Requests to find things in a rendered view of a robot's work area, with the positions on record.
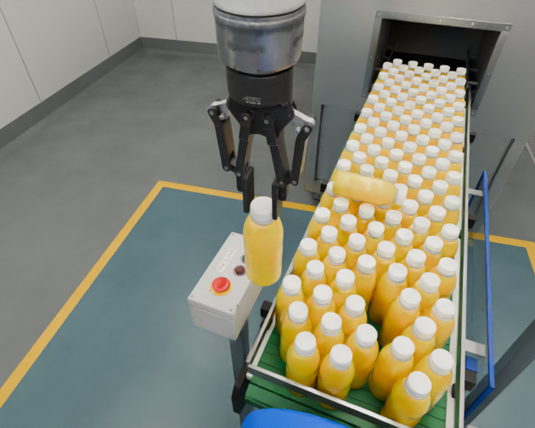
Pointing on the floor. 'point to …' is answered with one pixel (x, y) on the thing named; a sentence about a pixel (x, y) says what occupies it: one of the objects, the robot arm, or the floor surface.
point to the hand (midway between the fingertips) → (262, 194)
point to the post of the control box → (239, 348)
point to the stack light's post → (520, 356)
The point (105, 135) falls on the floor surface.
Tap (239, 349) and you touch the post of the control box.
